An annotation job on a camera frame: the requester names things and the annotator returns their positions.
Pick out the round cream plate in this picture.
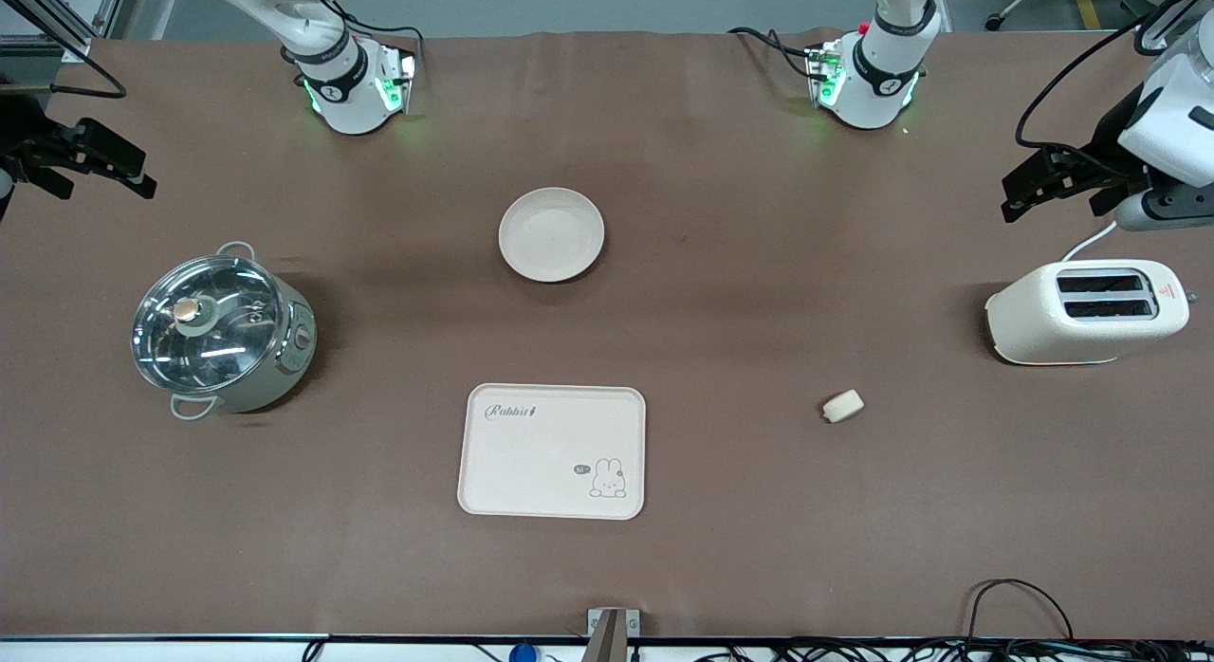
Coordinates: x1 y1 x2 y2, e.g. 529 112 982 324
499 187 606 284

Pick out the cream rabbit print tray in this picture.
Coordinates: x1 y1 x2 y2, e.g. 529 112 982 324
457 384 647 521

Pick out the cream two-slot toaster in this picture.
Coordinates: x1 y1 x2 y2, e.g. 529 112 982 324
984 259 1198 366

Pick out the office chair base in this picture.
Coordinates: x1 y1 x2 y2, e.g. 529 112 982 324
984 0 1049 32

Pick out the glass pot lid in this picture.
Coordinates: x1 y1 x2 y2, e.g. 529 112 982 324
131 255 287 395

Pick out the pale green cooking pot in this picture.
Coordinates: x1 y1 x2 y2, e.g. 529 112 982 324
131 242 318 422

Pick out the brown table cover mat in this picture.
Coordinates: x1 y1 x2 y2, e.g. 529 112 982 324
0 31 1214 641

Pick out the white toaster cable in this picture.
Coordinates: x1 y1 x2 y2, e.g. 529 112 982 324
1060 219 1120 263

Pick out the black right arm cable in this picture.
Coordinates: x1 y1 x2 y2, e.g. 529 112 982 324
0 36 128 101

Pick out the aluminium frame profile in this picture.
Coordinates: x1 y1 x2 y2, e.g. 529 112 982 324
0 0 129 64

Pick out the black right base cable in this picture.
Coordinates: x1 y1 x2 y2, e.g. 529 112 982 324
337 15 425 61

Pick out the black base cable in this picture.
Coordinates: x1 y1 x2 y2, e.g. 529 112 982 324
337 15 425 61
728 27 819 80

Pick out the black left base cable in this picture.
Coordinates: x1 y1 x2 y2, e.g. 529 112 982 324
728 27 819 80

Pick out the black looped cable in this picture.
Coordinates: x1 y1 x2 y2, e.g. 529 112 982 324
963 579 1075 644

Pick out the black cable bundle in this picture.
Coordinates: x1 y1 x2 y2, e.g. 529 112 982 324
778 636 1214 662

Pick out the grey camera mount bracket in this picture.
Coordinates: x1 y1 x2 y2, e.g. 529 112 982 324
586 608 640 662

